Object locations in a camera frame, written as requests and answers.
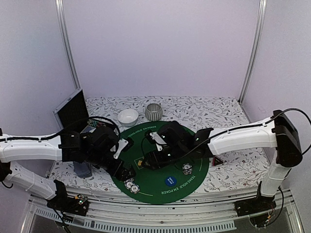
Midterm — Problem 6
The white ceramic bowl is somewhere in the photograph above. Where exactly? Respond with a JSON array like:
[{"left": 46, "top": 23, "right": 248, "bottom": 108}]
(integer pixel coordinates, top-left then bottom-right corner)
[{"left": 117, "top": 109, "right": 139, "bottom": 127}]

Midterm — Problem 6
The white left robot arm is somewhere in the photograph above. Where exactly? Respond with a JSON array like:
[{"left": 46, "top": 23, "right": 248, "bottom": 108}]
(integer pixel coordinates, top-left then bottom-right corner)
[{"left": 0, "top": 120, "right": 136, "bottom": 211}]

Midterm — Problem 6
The aluminium poker chip case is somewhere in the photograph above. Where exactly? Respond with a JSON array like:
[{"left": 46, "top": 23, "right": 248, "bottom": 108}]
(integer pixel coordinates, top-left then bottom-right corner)
[{"left": 53, "top": 88, "right": 116, "bottom": 133}]

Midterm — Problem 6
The aluminium frame post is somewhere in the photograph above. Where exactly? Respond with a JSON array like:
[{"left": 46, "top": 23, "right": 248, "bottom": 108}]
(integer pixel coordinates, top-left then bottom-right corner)
[
  {"left": 238, "top": 0, "right": 267, "bottom": 105},
  {"left": 55, "top": 0, "right": 81, "bottom": 89}
]

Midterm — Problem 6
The blue poker chips pile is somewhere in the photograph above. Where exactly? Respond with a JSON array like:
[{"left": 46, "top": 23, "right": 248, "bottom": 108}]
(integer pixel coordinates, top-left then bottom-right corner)
[{"left": 124, "top": 178, "right": 140, "bottom": 194}]

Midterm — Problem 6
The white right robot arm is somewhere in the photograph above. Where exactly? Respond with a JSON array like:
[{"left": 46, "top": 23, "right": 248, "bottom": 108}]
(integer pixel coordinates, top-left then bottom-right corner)
[{"left": 142, "top": 108, "right": 305, "bottom": 212}]

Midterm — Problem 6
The boxed card deck in case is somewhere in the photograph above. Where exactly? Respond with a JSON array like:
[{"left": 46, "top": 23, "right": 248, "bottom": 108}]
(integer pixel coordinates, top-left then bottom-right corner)
[{"left": 81, "top": 126, "right": 96, "bottom": 133}]

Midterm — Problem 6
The striped grey ceramic cup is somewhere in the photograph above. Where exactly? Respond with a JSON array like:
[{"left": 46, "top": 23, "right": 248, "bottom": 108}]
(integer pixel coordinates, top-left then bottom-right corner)
[{"left": 145, "top": 103, "right": 163, "bottom": 121}]

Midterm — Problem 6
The right aluminium frame post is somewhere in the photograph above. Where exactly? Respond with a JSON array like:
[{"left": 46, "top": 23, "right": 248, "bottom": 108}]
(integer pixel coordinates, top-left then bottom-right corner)
[{"left": 238, "top": 0, "right": 267, "bottom": 105}]

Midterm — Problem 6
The round green poker mat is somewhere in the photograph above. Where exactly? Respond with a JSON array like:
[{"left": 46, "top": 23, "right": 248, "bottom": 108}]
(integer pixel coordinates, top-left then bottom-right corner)
[{"left": 112, "top": 121, "right": 209, "bottom": 204}]

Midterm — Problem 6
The black triangular all-in marker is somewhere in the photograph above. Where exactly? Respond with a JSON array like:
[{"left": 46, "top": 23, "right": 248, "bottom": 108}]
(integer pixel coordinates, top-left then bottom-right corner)
[{"left": 212, "top": 156, "right": 224, "bottom": 166}]

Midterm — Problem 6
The blue poker chip stack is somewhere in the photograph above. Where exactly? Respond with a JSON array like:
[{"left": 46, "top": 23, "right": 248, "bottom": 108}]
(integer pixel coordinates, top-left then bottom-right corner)
[{"left": 182, "top": 163, "right": 192, "bottom": 175}]

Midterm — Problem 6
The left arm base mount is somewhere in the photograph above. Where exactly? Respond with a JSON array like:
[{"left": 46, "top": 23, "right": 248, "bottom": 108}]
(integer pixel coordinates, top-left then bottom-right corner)
[{"left": 47, "top": 194, "right": 89, "bottom": 216}]

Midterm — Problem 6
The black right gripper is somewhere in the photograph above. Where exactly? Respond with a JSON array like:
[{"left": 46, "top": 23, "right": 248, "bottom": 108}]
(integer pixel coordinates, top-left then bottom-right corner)
[{"left": 141, "top": 144, "right": 187, "bottom": 171}]

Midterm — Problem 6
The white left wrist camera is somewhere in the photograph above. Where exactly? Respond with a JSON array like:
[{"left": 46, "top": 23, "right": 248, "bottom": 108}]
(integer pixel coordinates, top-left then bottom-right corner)
[{"left": 110, "top": 138, "right": 134, "bottom": 159}]

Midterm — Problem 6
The poker chip row upper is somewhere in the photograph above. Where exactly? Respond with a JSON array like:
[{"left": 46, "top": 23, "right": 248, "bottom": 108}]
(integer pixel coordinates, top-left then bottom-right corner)
[{"left": 87, "top": 119, "right": 106, "bottom": 128}]

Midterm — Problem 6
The left aluminium frame post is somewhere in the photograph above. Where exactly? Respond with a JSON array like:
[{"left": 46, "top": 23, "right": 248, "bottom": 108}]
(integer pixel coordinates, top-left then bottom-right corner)
[{"left": 55, "top": 0, "right": 81, "bottom": 89}]

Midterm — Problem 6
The floral white tablecloth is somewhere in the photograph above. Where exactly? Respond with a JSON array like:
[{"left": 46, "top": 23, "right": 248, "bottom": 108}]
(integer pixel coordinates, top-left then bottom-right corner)
[{"left": 49, "top": 96, "right": 269, "bottom": 193}]

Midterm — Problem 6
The blue small blind button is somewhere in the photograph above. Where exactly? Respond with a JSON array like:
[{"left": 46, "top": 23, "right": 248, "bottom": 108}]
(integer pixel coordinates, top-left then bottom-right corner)
[{"left": 165, "top": 176, "right": 177, "bottom": 187}]

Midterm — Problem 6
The grey playing card deck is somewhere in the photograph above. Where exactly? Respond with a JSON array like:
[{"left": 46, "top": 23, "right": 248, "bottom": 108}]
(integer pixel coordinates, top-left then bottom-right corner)
[{"left": 73, "top": 161, "right": 92, "bottom": 179}]

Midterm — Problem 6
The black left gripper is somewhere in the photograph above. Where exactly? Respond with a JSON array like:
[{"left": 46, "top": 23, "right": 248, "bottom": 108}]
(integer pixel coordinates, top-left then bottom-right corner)
[{"left": 86, "top": 150, "right": 137, "bottom": 183}]

